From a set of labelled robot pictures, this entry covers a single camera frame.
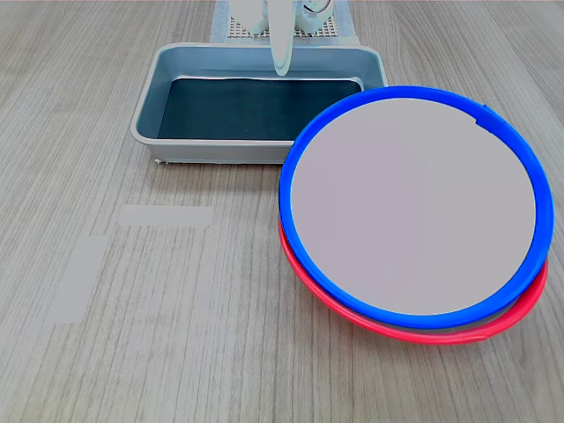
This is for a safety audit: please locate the white plate with blue rim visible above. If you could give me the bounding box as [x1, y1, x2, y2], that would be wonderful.
[278, 85, 554, 330]

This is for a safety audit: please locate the black mat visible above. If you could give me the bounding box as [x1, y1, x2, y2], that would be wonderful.
[157, 77, 365, 142]

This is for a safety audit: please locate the steel tray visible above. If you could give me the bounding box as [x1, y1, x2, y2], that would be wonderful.
[130, 42, 389, 166]

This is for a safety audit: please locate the pale tape strip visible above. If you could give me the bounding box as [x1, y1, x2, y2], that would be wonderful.
[119, 204, 215, 228]
[47, 235, 109, 326]

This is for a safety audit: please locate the white plate with red rim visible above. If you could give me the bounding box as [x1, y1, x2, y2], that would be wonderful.
[278, 219, 550, 346]

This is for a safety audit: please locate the pale perforated base plate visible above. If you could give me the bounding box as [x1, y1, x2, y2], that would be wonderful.
[226, 15, 343, 41]

